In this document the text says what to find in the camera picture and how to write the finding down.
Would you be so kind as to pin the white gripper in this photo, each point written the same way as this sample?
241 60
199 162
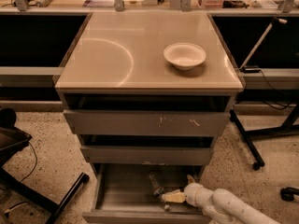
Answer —
191 193

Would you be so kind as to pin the clear plastic water bottle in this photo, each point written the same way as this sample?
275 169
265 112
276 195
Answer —
158 190

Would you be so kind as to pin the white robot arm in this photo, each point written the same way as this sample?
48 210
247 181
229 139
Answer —
220 204

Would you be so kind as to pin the bottom grey drawer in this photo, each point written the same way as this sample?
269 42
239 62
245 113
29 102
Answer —
124 196

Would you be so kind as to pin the grey drawer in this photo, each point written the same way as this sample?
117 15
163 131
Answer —
124 196
152 116
147 150

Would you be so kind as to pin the middle grey drawer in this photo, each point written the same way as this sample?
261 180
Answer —
147 150

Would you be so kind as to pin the grey drawer cabinet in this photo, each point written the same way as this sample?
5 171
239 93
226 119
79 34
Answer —
122 54

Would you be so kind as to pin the top grey drawer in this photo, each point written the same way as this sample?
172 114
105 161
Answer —
152 116

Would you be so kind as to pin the black caster wheel right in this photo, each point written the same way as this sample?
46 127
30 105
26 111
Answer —
288 194

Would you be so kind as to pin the black stand base right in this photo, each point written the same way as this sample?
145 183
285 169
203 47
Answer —
288 127

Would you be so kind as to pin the white paper bowl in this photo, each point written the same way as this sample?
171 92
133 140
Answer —
184 56

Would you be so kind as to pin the white pole with black base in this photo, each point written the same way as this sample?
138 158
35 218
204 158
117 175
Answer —
273 21

